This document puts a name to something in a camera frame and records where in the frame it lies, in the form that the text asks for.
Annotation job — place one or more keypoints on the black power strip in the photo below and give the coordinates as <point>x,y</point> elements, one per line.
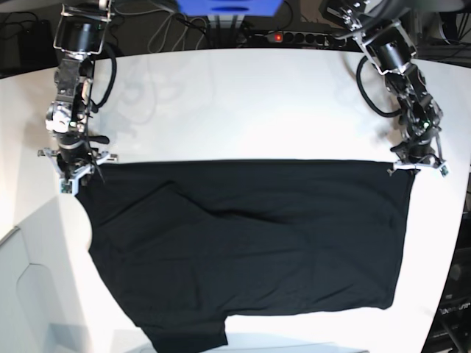
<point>289,39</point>

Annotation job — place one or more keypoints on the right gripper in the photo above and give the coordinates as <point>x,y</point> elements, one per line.
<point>75,158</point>

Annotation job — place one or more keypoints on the black T-shirt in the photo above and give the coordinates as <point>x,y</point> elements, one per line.
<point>183,246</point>

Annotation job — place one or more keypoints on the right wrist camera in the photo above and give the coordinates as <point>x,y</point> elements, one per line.
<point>69,186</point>

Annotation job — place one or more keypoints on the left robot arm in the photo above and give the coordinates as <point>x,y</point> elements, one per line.
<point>376,28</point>

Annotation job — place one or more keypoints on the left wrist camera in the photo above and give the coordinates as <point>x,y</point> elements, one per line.
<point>444,170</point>

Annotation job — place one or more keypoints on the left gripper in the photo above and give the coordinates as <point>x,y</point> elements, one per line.
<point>416,155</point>

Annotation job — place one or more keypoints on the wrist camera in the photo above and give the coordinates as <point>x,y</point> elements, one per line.
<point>69,186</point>
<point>444,170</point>

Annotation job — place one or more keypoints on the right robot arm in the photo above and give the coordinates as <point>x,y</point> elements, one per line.
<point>80,37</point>

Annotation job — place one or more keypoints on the blue box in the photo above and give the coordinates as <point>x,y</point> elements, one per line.
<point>229,7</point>

